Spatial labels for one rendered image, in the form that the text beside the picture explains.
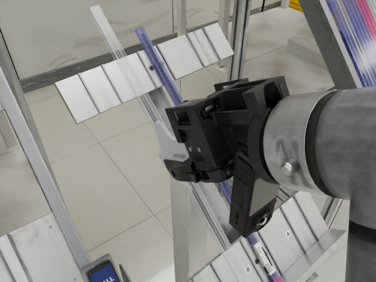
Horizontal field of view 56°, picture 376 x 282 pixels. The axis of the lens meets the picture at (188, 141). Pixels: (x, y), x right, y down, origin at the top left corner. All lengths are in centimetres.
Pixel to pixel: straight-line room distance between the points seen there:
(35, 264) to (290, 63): 118
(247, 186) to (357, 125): 13
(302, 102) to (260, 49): 131
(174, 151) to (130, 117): 178
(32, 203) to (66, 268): 37
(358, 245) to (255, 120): 12
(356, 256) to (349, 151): 6
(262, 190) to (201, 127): 8
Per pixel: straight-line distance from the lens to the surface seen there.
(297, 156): 25
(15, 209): 98
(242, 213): 35
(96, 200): 175
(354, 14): 109
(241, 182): 32
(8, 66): 87
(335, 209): 119
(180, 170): 36
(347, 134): 22
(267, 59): 149
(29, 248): 62
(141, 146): 196
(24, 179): 104
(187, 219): 75
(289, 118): 25
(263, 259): 66
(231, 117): 30
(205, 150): 32
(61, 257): 63
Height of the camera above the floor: 132
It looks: 42 degrees down
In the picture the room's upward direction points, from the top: straight up
